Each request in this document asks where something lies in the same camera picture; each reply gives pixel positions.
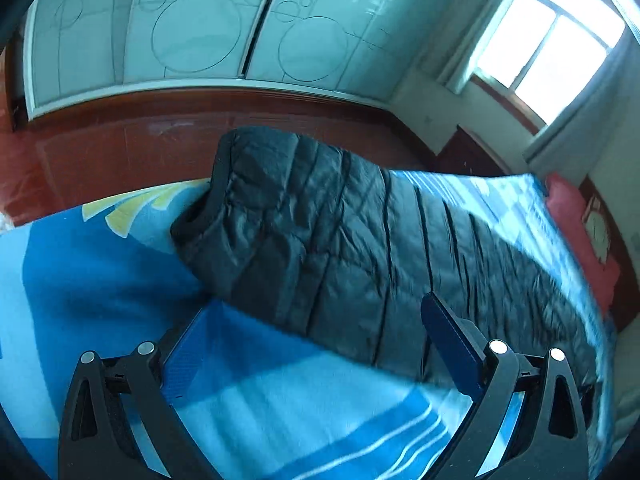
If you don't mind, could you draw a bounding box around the window beside wardrobe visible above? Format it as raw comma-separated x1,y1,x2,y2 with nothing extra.
472,0,626,126

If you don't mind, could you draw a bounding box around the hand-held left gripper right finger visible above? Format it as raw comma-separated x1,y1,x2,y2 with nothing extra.
420,292,591,480

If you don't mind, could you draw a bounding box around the black puffer jacket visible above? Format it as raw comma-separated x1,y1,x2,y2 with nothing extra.
170,127,608,426

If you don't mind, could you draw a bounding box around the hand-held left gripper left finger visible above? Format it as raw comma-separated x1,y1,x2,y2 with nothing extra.
57,304,226,480

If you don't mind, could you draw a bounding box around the blue patterned bed sheet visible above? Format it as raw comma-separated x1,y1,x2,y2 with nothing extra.
0,170,621,480

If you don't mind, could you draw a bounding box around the white curtain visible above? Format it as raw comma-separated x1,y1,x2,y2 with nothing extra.
437,0,536,93
522,30,640,176

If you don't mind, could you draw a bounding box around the dark wooden headboard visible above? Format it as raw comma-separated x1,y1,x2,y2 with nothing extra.
582,175,638,333

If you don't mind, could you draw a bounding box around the small printed cushion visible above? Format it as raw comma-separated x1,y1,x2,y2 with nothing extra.
582,195,613,266

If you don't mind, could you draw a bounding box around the red pillow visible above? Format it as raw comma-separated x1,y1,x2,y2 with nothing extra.
545,172,621,316

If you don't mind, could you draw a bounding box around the dark wooden nightstand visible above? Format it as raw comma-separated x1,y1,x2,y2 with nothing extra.
437,125,523,177

